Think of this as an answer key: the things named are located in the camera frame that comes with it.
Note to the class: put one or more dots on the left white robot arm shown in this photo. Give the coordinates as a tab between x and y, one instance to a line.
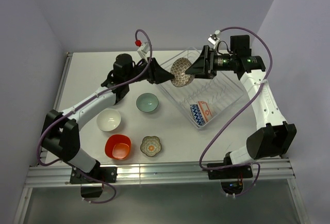
60	133

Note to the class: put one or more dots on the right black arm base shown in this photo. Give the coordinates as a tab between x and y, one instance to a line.
231	178

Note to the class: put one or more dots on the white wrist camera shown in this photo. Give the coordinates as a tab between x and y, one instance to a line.
144	49
214	39

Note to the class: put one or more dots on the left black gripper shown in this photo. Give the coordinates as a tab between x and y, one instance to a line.
157	75

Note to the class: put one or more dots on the aluminium frame rail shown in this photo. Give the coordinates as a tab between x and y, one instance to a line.
159	173

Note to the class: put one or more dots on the brown geometric patterned bowl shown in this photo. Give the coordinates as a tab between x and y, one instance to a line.
178	69

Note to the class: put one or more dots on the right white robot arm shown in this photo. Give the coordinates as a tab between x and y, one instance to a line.
273	135

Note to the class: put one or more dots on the pale green ribbed bowl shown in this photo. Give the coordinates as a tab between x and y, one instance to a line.
147	102

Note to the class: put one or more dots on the red blue patterned bowl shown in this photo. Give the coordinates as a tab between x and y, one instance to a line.
197	115

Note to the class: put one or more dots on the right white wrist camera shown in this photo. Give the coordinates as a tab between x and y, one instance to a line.
214	39

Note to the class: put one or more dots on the plain white bowl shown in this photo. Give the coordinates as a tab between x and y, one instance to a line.
108	120

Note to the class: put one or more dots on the orange floral patterned bowl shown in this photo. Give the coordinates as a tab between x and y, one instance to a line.
205	110

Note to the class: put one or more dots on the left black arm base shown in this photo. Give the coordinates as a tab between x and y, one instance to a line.
92	186

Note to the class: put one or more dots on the flower shaped patterned dish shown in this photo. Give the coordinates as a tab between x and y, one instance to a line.
151	146

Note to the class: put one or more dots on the orange plastic square bowl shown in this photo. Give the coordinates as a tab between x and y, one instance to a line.
118	147

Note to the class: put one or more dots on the white wire dish rack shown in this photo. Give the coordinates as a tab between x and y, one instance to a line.
219	93

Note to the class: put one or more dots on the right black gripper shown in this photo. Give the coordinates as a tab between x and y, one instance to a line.
203	67

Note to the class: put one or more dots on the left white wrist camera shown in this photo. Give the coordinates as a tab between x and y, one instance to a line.
144	49

